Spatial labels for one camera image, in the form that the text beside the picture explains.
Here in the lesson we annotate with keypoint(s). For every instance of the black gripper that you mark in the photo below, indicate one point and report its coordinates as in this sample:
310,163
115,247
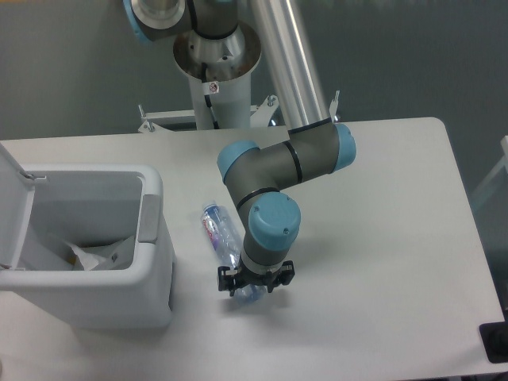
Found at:
233,279

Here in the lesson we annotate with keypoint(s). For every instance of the clear plastic water bottle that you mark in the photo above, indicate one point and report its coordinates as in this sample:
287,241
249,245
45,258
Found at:
226,242

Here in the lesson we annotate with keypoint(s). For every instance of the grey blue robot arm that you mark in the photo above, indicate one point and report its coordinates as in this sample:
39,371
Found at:
316,144

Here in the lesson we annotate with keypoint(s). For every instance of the white plastic trash can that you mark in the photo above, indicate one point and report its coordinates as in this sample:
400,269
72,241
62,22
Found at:
94,205

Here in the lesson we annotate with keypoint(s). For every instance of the black table corner device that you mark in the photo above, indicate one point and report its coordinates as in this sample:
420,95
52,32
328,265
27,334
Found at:
494,337

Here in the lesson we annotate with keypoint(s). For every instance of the white pedestal base frame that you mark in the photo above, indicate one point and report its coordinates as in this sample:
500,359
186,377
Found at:
267,114

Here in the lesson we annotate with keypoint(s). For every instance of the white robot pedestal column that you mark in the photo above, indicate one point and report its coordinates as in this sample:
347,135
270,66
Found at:
219,75

